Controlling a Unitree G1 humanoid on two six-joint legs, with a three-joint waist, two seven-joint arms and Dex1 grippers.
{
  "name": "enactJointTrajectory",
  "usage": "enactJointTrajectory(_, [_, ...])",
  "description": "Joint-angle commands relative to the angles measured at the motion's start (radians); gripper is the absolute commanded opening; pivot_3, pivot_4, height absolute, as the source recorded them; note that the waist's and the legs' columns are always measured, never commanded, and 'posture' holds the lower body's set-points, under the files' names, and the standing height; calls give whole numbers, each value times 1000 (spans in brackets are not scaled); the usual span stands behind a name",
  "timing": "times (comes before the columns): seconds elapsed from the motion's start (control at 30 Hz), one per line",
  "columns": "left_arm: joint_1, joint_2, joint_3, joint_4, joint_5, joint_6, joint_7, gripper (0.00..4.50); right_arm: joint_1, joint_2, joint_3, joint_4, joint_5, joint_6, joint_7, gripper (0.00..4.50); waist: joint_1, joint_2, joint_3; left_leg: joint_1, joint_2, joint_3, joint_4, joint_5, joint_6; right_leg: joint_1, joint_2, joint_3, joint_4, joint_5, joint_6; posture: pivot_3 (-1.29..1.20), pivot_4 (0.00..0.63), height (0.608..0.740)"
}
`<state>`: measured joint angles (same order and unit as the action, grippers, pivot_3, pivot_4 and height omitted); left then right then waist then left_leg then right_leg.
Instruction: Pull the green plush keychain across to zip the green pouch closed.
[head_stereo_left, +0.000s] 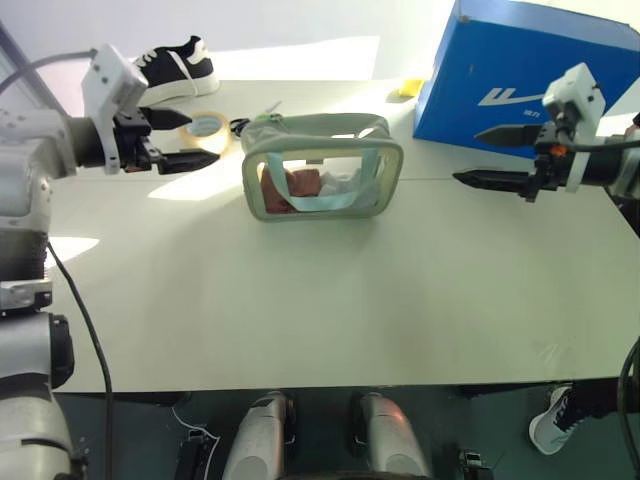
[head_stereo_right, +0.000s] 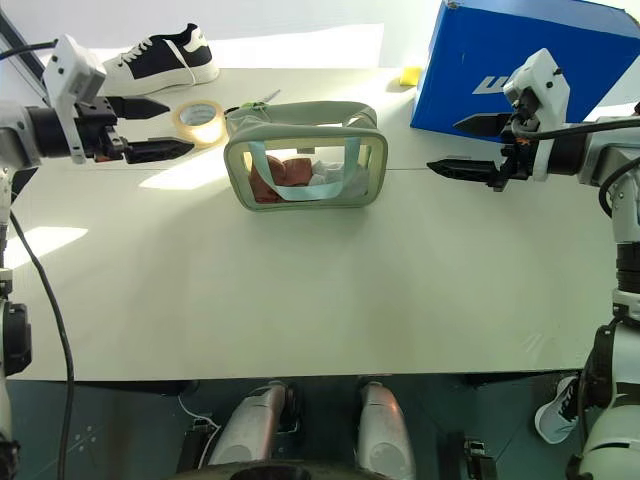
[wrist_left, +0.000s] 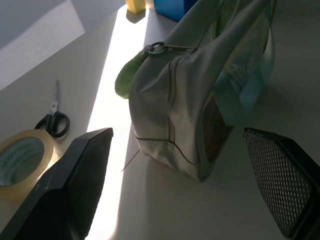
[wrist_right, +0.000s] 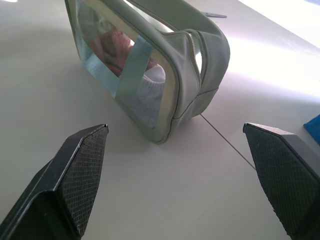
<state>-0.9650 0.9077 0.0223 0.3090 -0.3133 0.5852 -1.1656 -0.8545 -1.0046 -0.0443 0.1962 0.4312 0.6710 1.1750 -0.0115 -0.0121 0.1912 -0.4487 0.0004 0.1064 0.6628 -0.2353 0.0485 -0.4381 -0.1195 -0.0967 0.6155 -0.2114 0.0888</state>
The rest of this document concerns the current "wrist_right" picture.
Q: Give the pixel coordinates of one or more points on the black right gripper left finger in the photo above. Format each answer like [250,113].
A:
[72,180]

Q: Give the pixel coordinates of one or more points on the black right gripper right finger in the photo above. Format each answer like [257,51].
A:
[285,180]

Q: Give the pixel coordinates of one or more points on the green clear toiletry bag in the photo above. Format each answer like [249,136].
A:
[155,70]

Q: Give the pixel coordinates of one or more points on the blue flat object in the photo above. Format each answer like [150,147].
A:
[312,131]

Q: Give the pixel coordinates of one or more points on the grey zipper pull tab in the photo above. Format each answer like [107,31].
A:
[215,15]

